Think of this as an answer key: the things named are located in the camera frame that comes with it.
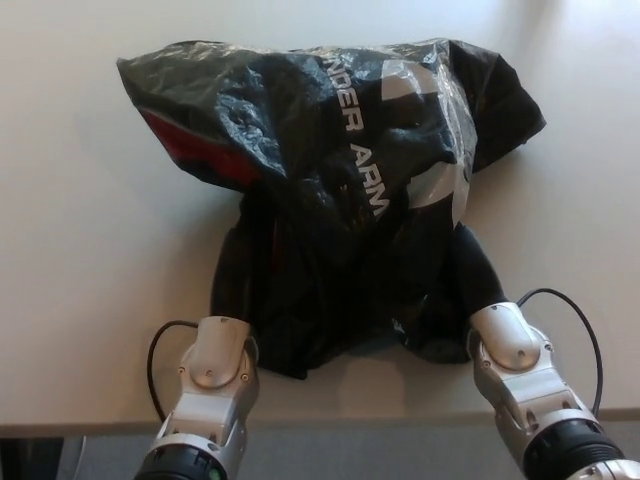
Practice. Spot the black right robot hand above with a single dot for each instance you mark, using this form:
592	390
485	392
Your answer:
480	272

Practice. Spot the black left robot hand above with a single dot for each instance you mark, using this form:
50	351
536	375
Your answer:
232	285

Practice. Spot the black plastic Under Armour bag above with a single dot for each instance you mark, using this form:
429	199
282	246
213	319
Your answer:
320	150

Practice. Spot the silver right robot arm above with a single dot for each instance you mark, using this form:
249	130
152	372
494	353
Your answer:
520	360

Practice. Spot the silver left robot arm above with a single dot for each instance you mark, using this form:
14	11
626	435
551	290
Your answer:
215	365

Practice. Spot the dark furniture piece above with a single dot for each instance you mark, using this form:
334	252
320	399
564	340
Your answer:
30	460

